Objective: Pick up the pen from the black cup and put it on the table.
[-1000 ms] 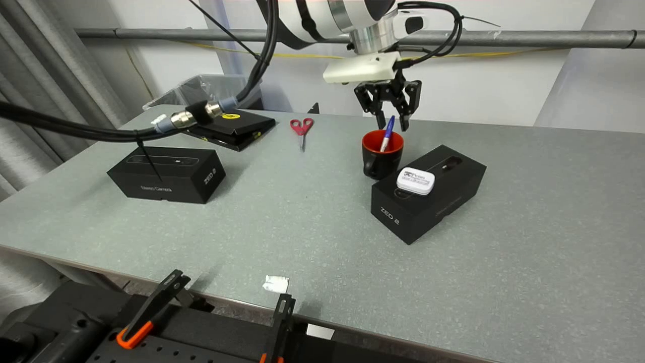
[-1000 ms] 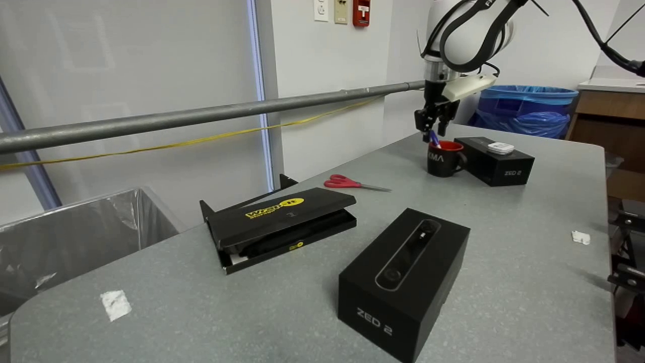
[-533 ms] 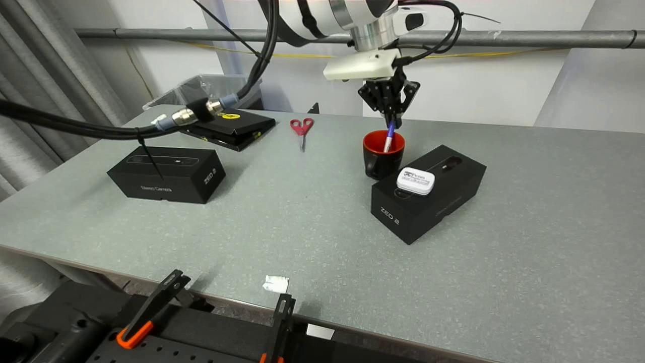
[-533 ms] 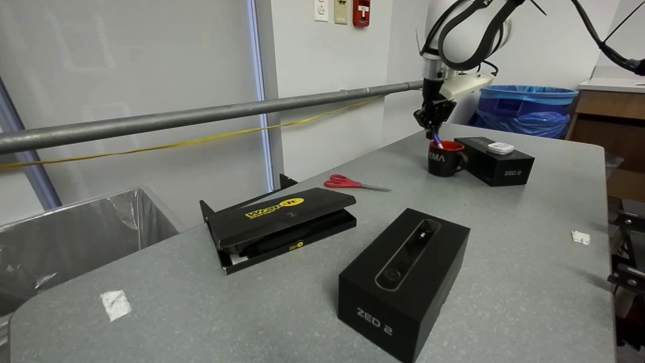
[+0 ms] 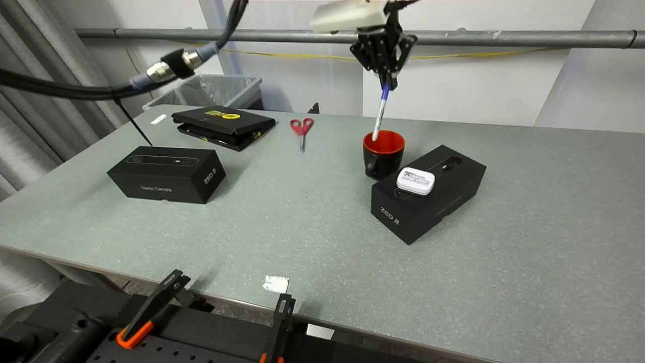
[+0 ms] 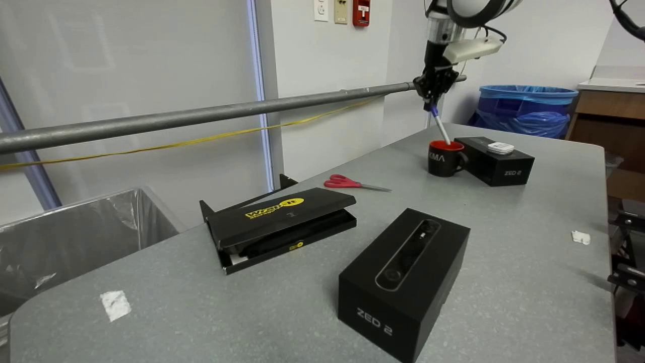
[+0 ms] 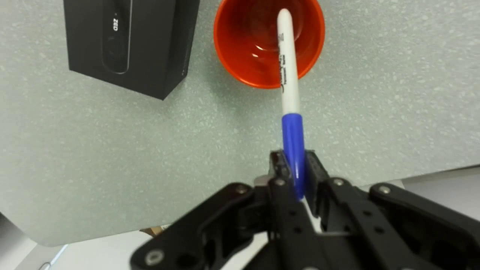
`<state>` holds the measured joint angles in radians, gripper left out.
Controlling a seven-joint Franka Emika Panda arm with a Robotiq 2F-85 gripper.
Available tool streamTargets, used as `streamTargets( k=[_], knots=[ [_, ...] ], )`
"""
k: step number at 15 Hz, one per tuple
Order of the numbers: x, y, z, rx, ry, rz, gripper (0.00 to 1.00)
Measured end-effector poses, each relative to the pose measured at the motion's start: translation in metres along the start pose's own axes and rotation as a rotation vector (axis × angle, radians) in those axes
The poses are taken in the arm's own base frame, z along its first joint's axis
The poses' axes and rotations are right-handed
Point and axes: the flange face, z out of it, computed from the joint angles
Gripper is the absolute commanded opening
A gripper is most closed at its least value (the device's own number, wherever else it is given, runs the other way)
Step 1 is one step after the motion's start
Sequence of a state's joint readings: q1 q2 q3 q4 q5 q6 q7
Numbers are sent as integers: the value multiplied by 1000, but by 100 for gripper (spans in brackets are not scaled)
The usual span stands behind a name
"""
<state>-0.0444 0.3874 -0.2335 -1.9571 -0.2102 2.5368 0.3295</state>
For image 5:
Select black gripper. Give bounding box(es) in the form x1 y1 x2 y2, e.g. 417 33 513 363
346 6 419 90

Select blue and white pen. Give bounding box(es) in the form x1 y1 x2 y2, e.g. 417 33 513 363
370 81 393 143

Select black cup with red inside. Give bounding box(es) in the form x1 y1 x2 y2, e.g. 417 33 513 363
361 128 407 182

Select grey metal pipe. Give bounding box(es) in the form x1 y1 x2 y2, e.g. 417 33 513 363
74 26 645 51

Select white charger adapter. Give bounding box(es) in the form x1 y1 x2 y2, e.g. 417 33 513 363
395 165 437 197

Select black box with round recess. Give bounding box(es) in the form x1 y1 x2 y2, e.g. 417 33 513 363
368 143 488 246

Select flat black box yellow logo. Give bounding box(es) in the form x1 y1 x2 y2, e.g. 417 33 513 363
170 104 278 154

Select clear plastic bin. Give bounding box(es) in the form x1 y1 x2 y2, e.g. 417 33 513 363
140 72 263 112

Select white tape piece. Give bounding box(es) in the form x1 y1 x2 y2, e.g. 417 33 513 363
260 272 293 294

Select white printed label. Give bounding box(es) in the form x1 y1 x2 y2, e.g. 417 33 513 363
305 323 337 341

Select red handled scissors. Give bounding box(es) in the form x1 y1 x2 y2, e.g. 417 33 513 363
288 115 316 154

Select black box with camera print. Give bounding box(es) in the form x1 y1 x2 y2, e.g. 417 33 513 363
104 146 227 206

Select thick black cable with connector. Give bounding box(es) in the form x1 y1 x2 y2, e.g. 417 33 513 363
0 0 250 147

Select black clamp with orange handle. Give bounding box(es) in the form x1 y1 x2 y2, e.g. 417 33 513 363
113 268 193 352
257 292 298 363

